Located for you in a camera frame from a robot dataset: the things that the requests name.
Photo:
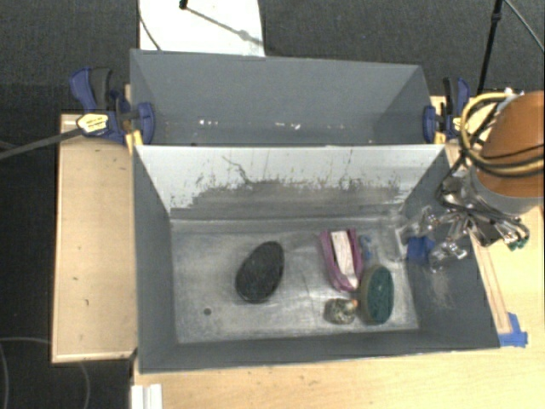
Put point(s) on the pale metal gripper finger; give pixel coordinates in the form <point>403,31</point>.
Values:
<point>452,250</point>
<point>429,222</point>

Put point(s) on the blue block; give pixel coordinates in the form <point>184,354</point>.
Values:
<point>420,250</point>

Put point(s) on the green round scrub pad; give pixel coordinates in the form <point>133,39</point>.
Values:
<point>376,294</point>

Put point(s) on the speckled grey stone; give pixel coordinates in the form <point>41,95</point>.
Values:
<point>339,311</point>

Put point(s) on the grey metal bin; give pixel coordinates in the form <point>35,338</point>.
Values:
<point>272,100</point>

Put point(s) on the pale wood board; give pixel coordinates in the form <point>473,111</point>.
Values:
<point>95,237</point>

